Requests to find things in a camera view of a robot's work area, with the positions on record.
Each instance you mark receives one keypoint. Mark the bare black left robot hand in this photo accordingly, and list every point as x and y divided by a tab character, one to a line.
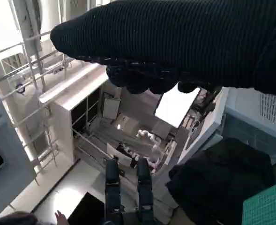
113	187

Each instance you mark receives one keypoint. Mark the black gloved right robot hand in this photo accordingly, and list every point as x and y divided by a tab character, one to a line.
175	42

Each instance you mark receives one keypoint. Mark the white monitor screen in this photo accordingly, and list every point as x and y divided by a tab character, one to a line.
175	107

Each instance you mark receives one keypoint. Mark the white shelf cabinet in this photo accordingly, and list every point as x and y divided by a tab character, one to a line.
62	131

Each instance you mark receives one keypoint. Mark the black jacket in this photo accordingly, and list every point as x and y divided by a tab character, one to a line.
210	182

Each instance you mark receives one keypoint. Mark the white air purifier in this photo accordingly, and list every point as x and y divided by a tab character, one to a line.
245	112

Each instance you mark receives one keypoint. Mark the person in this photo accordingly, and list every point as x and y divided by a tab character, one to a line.
16	219

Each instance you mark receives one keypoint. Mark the green cutting mat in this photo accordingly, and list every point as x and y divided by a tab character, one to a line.
269	206

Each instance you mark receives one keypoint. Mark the white pipe frame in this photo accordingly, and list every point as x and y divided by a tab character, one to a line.
11	75

